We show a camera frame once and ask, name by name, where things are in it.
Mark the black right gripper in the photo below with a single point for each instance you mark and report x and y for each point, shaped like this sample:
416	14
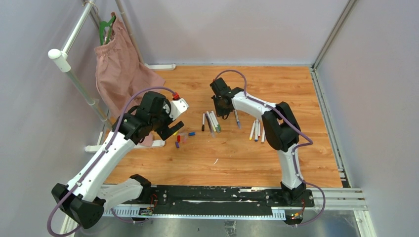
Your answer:
219	112

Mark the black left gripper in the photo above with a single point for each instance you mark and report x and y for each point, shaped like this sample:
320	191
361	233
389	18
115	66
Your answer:
163	130

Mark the purple cap marker pen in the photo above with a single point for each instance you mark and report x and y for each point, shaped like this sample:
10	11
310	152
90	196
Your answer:
237	118

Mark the black cap marker pen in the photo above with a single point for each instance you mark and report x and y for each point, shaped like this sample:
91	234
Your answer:
203	122

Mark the yellow tip pen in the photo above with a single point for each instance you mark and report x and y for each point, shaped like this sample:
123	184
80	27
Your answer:
251	136

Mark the white pen brown cap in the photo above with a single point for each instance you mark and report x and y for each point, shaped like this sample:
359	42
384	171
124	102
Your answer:
262	138

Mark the pink translucent pen cap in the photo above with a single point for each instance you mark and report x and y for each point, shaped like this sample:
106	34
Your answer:
184	137

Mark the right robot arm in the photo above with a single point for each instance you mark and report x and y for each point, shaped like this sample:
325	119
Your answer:
281	129

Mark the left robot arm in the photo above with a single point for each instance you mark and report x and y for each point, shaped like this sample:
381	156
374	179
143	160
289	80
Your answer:
83	199

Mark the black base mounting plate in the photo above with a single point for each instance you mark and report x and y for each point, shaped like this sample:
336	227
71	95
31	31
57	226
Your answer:
221	201

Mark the pink cloth shorts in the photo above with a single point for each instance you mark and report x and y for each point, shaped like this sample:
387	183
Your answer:
119	73

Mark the green clothes hanger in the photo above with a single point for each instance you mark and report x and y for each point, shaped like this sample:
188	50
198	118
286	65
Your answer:
105	30

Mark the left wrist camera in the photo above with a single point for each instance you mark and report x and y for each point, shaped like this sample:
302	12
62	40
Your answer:
177	106

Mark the grey aluminium frame rail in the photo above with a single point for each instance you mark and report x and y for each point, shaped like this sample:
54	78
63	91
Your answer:
360	210

